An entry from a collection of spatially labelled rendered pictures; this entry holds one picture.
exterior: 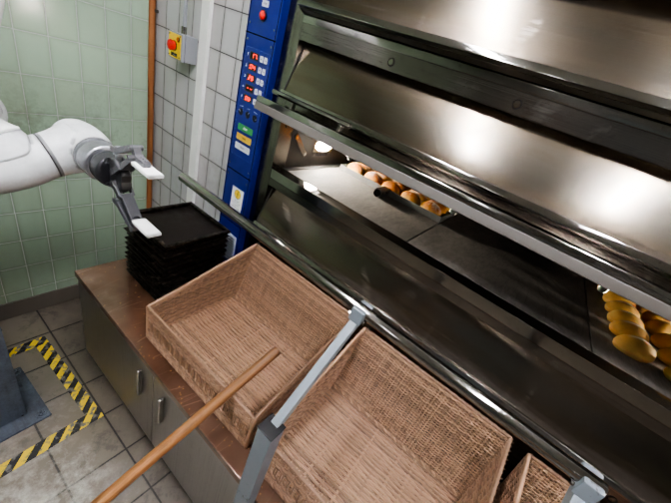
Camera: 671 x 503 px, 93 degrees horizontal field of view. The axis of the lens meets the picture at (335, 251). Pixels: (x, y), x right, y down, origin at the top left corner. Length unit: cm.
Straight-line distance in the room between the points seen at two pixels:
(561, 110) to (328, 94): 65
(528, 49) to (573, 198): 35
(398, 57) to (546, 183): 51
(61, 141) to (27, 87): 91
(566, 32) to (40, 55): 177
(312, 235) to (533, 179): 75
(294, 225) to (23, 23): 123
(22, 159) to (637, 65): 127
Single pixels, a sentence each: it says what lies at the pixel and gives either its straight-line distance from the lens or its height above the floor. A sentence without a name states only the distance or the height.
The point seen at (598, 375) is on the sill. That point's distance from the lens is 108.
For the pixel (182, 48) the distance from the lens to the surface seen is 166.
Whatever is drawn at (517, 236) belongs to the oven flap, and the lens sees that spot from 80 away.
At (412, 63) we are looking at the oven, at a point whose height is 167.
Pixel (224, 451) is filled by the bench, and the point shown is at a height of 58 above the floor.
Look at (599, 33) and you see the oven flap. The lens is 95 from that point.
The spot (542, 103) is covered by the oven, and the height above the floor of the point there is 167.
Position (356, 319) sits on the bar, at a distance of 72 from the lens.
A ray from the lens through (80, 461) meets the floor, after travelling 182.
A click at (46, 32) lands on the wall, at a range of 186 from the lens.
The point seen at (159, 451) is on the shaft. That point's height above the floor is 67.
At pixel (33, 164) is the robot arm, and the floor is 122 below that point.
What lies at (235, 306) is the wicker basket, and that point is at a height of 59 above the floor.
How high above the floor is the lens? 160
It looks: 29 degrees down
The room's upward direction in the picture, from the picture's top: 20 degrees clockwise
